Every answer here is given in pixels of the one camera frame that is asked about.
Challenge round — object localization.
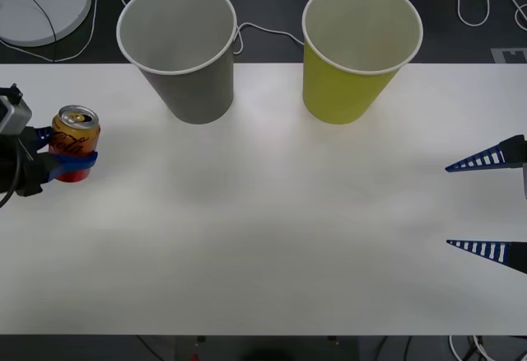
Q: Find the white power strip cable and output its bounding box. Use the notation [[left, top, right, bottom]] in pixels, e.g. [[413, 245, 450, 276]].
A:
[[107, 0, 306, 55]]

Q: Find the round white disc base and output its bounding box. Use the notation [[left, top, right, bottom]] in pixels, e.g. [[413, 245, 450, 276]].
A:
[[0, 0, 93, 48]]

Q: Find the grey plastic waste bin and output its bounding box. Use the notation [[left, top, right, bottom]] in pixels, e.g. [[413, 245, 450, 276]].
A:
[[115, 0, 239, 125]]

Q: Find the yellow-green plastic waste bin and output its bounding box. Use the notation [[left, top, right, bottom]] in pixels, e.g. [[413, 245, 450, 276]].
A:
[[301, 0, 424, 125]]

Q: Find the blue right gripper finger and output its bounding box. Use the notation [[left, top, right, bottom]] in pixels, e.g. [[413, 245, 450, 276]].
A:
[[445, 238, 527, 275], [445, 134, 527, 173]]

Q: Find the white cable under table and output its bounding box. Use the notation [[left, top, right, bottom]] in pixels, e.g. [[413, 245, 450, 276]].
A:
[[447, 335, 495, 361]]

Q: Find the red and gold drink can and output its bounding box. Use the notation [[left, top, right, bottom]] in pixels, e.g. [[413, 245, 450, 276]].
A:
[[50, 104, 101, 184]]

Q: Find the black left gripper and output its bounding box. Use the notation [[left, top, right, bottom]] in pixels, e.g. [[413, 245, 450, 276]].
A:
[[0, 125, 99, 209]]

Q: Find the thin black cable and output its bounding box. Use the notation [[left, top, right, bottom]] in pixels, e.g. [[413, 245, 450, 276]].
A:
[[8, 0, 58, 63]]

